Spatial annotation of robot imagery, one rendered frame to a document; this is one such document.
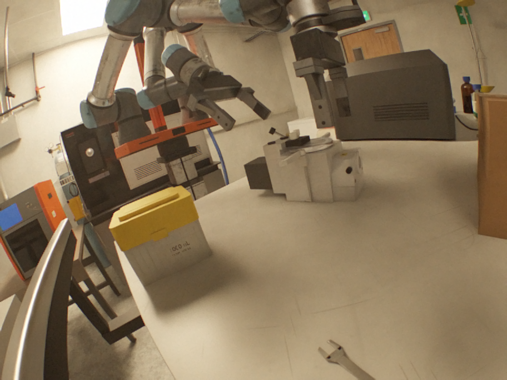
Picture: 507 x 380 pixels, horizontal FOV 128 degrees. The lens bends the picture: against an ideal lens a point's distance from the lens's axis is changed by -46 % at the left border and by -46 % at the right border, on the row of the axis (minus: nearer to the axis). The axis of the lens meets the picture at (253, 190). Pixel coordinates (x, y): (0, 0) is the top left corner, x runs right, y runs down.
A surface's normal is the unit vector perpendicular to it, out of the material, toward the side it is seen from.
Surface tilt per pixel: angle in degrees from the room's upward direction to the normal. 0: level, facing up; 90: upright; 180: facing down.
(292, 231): 0
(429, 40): 90
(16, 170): 90
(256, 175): 90
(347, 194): 90
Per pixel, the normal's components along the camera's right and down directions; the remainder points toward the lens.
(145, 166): 0.63, 0.10
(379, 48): -0.74, 0.39
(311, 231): -0.25, -0.92
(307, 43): -0.58, 0.40
